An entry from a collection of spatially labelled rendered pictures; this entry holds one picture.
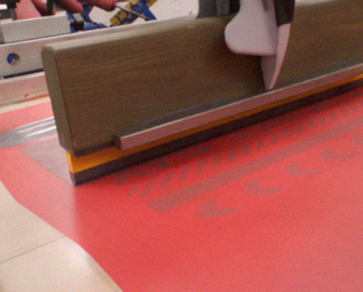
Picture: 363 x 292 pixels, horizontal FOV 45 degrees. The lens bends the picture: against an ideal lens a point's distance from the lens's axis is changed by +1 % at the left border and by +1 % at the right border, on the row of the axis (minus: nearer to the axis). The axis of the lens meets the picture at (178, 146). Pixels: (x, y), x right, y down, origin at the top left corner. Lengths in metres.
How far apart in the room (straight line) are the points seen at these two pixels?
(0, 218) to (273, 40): 0.24
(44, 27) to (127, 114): 0.58
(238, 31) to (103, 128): 0.12
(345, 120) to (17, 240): 0.28
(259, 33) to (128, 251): 0.20
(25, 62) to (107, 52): 0.51
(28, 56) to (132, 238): 0.61
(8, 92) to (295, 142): 0.50
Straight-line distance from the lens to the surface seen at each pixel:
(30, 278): 0.23
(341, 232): 0.23
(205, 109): 0.34
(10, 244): 0.27
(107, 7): 1.27
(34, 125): 0.52
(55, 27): 0.88
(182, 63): 0.33
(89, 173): 0.33
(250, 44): 0.35
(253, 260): 0.21
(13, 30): 0.86
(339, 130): 0.38
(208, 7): 0.40
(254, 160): 0.32
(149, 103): 0.32
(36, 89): 0.74
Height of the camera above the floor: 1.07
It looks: 18 degrees down
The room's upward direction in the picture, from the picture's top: 8 degrees counter-clockwise
